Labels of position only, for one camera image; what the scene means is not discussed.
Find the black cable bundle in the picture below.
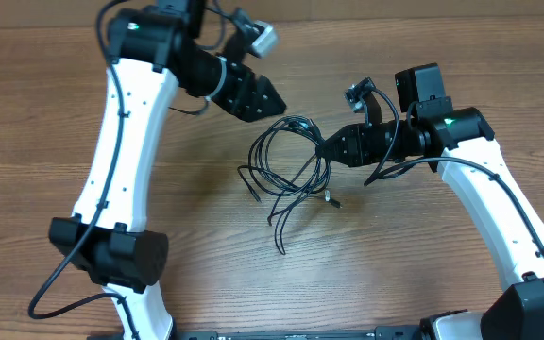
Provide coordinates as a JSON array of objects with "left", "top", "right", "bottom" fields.
[{"left": 236, "top": 115, "right": 343, "bottom": 256}]

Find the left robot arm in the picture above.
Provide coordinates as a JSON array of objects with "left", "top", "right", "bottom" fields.
[{"left": 49, "top": 1, "right": 286, "bottom": 339}]

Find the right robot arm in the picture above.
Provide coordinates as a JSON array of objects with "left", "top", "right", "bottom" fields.
[{"left": 316, "top": 63, "right": 544, "bottom": 339}]

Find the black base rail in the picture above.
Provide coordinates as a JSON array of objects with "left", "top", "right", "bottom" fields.
[{"left": 170, "top": 325, "right": 432, "bottom": 340}]

